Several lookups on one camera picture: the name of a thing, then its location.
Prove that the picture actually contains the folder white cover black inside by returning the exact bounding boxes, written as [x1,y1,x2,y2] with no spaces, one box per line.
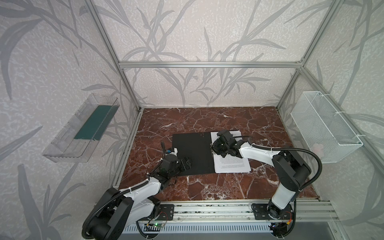
[172,132,218,176]

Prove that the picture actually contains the printed sheet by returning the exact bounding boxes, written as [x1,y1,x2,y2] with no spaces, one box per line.
[210,130,252,174]

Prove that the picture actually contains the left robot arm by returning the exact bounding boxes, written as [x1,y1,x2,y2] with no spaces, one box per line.
[82,152,192,240]

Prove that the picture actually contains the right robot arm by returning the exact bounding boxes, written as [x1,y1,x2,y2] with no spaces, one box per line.
[211,130,319,219]

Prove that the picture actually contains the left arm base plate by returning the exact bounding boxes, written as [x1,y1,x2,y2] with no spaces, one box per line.
[149,204,175,221]

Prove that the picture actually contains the aluminium front rail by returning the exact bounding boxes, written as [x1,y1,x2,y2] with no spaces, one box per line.
[86,200,340,224]

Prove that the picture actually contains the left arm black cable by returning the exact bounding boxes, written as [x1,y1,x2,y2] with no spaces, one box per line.
[81,141,167,240]

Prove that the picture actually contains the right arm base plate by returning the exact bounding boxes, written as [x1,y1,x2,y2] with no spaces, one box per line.
[251,203,294,221]

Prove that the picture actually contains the clear plastic wall tray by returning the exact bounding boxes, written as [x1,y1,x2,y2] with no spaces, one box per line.
[43,94,120,163]

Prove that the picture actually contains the white wire mesh basket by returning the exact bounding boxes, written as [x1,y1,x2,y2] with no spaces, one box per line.
[291,91,364,164]

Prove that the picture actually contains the aluminium frame horizontal bar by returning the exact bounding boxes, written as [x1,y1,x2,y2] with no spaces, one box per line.
[119,61,301,69]

